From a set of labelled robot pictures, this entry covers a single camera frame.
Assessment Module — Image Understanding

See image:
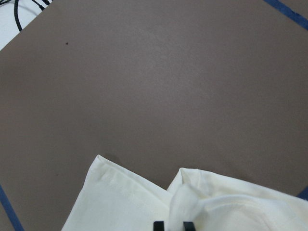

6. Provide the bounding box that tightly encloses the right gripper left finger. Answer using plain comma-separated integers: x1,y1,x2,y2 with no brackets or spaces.
153,222,165,231

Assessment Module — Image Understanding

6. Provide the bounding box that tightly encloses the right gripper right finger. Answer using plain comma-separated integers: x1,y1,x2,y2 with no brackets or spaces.
183,222,195,231

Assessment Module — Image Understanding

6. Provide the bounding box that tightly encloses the cream long-sleeve cat shirt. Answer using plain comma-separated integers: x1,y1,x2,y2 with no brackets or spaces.
63,155,308,231

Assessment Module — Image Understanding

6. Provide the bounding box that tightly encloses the black cable at corner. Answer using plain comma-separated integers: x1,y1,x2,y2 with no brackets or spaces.
0,0,52,32

